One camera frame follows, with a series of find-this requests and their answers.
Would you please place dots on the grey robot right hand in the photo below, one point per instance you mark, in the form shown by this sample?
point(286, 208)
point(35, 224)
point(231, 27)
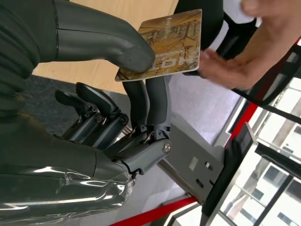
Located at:
point(47, 149)

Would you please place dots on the grey kiosk stand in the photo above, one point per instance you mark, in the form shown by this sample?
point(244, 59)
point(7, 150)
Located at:
point(188, 149)

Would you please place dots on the light wooden desk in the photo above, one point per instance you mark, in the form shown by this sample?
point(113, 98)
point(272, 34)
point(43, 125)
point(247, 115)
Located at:
point(99, 71)

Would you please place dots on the person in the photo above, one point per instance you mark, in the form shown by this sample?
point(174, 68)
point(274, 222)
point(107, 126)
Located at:
point(209, 18)

